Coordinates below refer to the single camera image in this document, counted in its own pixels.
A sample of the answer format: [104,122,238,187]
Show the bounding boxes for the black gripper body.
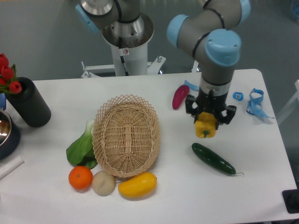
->
[185,90,237,125]

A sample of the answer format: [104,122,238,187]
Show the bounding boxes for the yellow bell pepper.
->
[194,112,217,138]

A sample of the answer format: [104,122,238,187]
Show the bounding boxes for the black cylindrical vase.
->
[5,77,51,127]

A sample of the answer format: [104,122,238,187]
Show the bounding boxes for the yellow mango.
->
[118,172,157,198]

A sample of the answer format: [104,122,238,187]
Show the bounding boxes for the blue object at left edge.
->
[0,93,7,110]

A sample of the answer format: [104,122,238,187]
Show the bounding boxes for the white frame at right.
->
[276,80,299,125]

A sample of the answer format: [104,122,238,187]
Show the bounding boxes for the red tulip flowers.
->
[0,53,22,94]

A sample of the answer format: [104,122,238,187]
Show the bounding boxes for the black device at corner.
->
[282,189,299,214]

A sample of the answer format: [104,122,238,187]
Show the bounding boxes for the green bok choy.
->
[66,120,98,169]

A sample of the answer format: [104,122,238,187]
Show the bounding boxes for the dark green cucumber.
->
[192,143,244,176]

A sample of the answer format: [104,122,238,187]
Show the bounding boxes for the curved blue tape strip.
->
[184,80,199,91]

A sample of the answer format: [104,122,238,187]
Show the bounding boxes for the orange tangerine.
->
[68,166,93,190]

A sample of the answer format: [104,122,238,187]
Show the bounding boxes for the tangled blue tape strip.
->
[246,88,274,120]

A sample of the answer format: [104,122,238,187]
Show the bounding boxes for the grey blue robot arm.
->
[75,0,251,128]

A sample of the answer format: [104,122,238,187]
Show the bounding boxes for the woven wicker basket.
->
[92,95,161,178]

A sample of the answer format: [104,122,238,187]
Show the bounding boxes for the dark metal bowl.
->
[0,109,21,160]

